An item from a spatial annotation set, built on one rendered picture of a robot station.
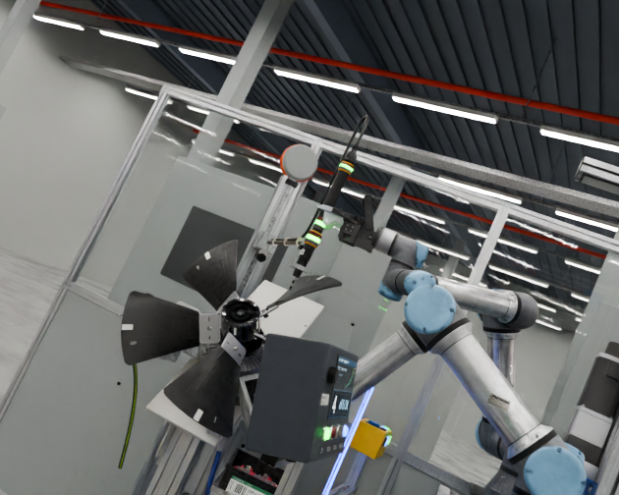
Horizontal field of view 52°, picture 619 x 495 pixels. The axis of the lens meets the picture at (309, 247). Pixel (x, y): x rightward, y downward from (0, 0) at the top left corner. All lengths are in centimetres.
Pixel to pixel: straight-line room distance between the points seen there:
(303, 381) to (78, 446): 212
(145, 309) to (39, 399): 130
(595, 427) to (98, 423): 203
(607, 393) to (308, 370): 101
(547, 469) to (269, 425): 62
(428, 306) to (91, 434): 193
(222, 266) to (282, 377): 111
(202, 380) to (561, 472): 93
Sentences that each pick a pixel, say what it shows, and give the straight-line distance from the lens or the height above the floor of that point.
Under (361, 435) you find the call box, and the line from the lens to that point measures 207.
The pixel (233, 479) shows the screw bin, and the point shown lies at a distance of 166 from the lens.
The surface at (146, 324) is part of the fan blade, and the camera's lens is 197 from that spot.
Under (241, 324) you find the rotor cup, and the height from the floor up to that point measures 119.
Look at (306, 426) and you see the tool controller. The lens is 103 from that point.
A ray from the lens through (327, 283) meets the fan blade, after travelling 205.
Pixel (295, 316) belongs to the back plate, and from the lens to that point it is 230.
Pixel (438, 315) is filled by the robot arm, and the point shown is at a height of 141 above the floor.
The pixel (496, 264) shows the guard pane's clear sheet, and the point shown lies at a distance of 260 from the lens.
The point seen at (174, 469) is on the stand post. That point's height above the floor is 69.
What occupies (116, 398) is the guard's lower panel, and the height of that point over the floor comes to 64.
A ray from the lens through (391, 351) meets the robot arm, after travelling 161.
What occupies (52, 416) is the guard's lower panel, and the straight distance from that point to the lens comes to 314.
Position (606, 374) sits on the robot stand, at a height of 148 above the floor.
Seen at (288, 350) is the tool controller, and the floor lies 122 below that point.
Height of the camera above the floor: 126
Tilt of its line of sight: 7 degrees up
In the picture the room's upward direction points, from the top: 25 degrees clockwise
